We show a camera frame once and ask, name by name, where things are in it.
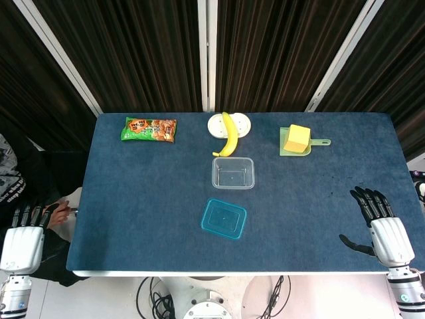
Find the yellow banana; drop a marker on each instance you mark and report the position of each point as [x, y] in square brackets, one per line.
[230, 139]

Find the white purple device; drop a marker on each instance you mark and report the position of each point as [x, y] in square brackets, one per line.
[421, 189]

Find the grey metal chair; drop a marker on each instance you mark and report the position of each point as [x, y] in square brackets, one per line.
[73, 211]

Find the dark blue table mat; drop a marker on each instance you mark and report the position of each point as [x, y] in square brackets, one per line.
[133, 199]

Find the green orange snack bag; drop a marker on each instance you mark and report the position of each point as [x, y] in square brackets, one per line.
[149, 130]

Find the white frame post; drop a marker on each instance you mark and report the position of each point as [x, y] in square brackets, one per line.
[342, 56]
[207, 50]
[63, 56]

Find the dark brown pleated curtain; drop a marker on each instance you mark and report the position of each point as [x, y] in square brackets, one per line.
[272, 50]
[133, 50]
[398, 66]
[26, 83]

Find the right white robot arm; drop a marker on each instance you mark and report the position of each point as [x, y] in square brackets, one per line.
[406, 292]

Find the seated person black clothes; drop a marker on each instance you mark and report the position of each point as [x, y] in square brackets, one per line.
[56, 172]

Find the yellow sponge block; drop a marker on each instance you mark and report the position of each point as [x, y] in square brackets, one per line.
[297, 138]

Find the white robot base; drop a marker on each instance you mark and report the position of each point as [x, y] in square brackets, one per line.
[207, 309]

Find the clear plastic container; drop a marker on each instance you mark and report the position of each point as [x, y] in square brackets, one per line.
[233, 174]

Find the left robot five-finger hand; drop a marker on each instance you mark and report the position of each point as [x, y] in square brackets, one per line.
[23, 247]

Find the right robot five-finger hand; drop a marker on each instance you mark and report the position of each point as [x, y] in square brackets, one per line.
[391, 241]

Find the white round plate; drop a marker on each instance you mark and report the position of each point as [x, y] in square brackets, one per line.
[216, 126]

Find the light green dustpan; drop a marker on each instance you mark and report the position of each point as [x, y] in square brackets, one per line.
[318, 142]

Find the teal container lid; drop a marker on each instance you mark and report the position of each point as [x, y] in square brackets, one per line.
[223, 217]

